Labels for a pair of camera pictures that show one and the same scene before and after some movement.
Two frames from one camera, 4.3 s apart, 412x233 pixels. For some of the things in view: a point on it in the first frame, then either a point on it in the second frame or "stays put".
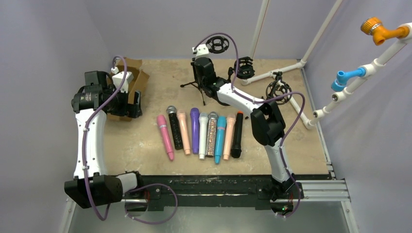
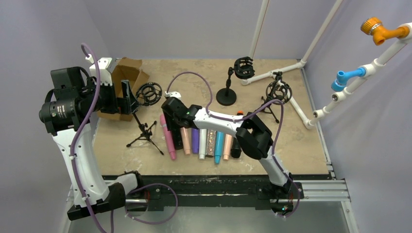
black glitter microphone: (176, 131) stays put
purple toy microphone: (195, 114) stays put
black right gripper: (199, 78) to (175, 120)
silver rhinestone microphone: (213, 117) stays put
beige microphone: (181, 114) stays put
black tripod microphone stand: (195, 83) to (146, 93)
